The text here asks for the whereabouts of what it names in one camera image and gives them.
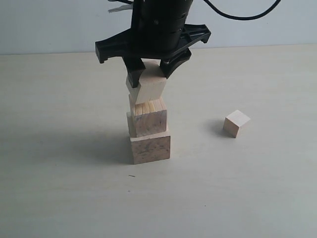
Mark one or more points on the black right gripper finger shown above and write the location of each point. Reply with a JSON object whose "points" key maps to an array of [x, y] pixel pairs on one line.
{"points": [[135, 68], [168, 66]]}

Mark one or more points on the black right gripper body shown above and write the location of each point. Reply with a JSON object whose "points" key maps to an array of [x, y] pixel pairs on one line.
{"points": [[158, 31]]}

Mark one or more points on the small wooden cube front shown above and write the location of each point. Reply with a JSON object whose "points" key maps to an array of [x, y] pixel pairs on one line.
{"points": [[151, 84]]}

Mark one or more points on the medium wooden cube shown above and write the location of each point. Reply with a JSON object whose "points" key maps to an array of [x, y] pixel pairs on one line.
{"points": [[149, 117]]}

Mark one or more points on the smallest wooden cube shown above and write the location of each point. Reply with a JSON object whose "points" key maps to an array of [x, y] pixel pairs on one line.
{"points": [[234, 122]]}

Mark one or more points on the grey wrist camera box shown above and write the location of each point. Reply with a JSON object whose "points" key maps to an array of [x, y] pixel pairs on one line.
{"points": [[127, 5]]}

